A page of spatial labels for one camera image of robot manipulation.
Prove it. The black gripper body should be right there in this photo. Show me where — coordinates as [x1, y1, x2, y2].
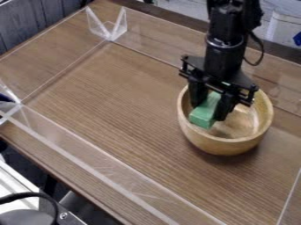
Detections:
[180, 37, 259, 106]

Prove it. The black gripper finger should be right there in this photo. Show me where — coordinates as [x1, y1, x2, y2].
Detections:
[215, 93, 239, 121]
[189, 81, 209, 108]

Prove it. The green rectangular block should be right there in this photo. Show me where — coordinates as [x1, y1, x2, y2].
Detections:
[189, 91, 220, 129]

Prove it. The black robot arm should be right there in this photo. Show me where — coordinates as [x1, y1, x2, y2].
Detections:
[180, 0, 264, 121]

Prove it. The brown wooden bowl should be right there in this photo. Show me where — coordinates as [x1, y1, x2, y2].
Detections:
[177, 87, 275, 156]

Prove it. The white container in background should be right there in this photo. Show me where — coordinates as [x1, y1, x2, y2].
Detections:
[267, 5, 301, 49]

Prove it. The blue object at right edge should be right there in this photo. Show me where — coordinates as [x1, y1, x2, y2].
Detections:
[294, 32, 301, 46]

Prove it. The clear acrylic front barrier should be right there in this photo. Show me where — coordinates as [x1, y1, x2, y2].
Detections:
[0, 82, 228, 225]

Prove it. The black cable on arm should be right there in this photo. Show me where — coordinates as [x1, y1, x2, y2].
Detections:
[243, 31, 267, 67]

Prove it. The clear acrylic corner bracket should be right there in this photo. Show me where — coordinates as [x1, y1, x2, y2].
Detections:
[85, 7, 129, 41]

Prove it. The grey metal bracket with screw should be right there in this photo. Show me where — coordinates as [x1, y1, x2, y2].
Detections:
[0, 201, 89, 225]

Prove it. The black cable bottom left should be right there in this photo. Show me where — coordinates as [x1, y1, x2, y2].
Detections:
[0, 191, 61, 225]

